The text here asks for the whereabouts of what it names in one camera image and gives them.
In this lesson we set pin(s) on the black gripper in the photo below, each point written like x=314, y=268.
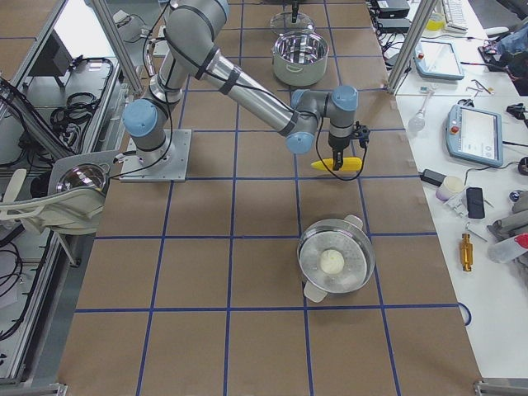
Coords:
x=338, y=150

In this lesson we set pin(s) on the glass pot lid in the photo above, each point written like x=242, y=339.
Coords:
x=285, y=22

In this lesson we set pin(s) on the steel steamer pot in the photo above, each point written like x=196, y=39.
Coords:
x=345, y=235

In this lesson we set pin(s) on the pale green electric pot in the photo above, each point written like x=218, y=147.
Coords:
x=299, y=59

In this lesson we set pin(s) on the white light bulb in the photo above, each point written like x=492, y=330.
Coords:
x=417, y=122

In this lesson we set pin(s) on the black power adapter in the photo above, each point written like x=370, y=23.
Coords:
x=432, y=177

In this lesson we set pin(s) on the white steamed bun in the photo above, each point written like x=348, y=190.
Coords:
x=331, y=261

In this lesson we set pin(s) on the white paper cup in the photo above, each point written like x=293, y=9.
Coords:
x=450, y=186

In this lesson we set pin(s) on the blue teach pendant far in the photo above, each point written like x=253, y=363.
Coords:
x=437, y=59

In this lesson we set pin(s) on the blue teach pendant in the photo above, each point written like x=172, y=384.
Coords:
x=474, y=135
x=437, y=59

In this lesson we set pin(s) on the blue teach pendant near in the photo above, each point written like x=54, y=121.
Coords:
x=474, y=135

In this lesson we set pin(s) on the black remote box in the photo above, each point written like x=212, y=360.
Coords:
x=475, y=203

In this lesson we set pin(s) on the gold brass fitting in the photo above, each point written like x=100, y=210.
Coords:
x=466, y=252

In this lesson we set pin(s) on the steel bowl on chair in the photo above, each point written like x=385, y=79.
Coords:
x=86, y=174

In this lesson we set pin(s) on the aluminium frame post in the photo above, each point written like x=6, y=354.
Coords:
x=424, y=10

